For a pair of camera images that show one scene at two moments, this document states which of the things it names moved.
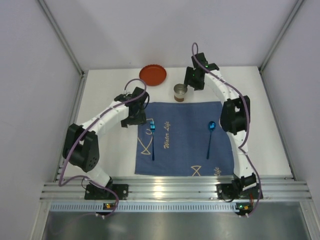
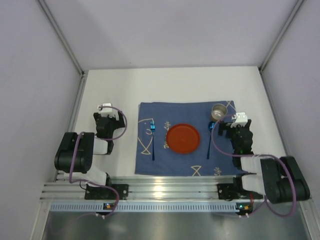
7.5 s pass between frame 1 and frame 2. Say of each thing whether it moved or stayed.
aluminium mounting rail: stayed
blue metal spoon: stayed
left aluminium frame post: stayed
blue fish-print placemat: stayed
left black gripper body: moved
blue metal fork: stayed
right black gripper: moved
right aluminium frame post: stayed
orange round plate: moved
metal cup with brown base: moved
